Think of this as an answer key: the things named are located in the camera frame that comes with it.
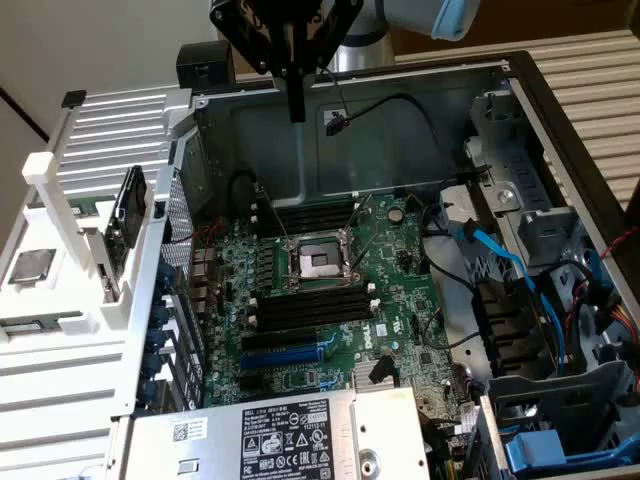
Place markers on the printed brown cardboard box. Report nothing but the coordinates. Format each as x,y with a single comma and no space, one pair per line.
240,67

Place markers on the black box device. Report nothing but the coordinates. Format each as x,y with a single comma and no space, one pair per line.
205,65

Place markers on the open PC case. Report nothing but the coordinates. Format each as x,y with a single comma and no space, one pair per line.
280,150

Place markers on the metal locking lever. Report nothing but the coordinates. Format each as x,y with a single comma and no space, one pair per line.
274,215
366,252

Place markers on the black table end cap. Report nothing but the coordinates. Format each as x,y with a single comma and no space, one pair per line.
74,98

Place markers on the coin cell battery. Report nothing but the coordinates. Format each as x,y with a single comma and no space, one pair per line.
397,215

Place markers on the graphics card with black cooler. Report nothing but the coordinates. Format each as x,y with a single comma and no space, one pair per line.
131,210

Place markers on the plain brown cardboard box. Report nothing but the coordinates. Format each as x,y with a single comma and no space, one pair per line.
550,20

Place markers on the CPU socket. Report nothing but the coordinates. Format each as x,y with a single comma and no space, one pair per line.
320,260

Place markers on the grey metal disk bay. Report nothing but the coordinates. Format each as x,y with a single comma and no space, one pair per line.
505,195

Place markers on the blue card retainer clip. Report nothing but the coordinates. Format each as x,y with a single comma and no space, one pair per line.
160,311
149,394
166,276
152,367
156,340

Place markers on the green motherboard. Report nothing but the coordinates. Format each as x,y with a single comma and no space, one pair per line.
400,300

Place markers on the long black expansion slot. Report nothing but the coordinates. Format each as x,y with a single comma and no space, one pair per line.
280,341

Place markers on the silver CPU chip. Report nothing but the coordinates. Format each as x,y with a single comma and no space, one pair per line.
32,265

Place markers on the blue expansion slot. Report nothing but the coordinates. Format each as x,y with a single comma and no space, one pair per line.
280,359

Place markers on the white parts rack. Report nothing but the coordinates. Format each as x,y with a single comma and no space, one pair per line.
50,300

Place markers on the small aluminium heatsink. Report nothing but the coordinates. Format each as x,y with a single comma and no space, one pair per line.
362,372

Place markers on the short black expansion slot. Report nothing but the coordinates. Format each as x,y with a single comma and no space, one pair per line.
251,384

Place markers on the silver power supply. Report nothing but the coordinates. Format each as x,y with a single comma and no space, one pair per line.
225,450

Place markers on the grey plastic drive bay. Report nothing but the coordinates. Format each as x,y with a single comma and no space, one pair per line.
575,400

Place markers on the blue plastic latch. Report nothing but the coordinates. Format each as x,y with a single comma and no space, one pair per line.
535,447

